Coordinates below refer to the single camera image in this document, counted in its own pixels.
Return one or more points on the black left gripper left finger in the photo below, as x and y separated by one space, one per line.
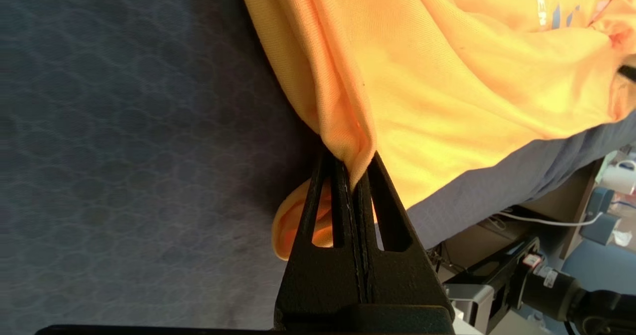
318 285

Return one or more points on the yellow printed t-shirt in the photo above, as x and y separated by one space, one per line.
472 76

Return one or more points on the brown bed base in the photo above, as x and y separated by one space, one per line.
556 210

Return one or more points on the grey metal case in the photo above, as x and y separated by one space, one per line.
492 285

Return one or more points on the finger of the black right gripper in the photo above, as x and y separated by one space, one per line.
628 74

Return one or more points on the dark blue bed sheet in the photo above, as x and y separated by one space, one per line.
124 126

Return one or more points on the blue grey box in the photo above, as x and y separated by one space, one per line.
601 220

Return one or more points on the black cylinder with label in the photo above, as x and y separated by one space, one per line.
561 288

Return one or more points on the white plastic container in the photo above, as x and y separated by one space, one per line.
621 178

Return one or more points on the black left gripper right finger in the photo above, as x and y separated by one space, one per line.
402 285

